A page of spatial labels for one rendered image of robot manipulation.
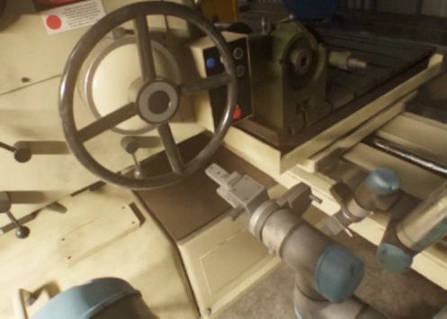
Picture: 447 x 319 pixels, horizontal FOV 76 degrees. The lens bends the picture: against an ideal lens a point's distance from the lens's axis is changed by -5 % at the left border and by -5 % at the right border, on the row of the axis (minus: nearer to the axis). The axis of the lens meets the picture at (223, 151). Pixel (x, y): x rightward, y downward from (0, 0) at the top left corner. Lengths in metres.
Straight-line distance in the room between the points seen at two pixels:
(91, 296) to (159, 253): 0.98
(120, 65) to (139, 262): 0.80
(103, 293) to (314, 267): 0.30
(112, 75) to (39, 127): 0.23
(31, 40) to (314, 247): 0.67
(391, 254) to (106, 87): 0.70
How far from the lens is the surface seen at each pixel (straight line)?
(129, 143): 0.82
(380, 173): 0.83
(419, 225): 0.71
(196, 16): 0.60
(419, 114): 1.82
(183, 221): 1.30
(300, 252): 0.47
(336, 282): 0.45
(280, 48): 1.00
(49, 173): 0.85
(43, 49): 0.75
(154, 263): 1.24
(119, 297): 0.26
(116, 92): 0.68
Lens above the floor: 1.53
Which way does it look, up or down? 34 degrees down
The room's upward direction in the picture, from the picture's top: 8 degrees counter-clockwise
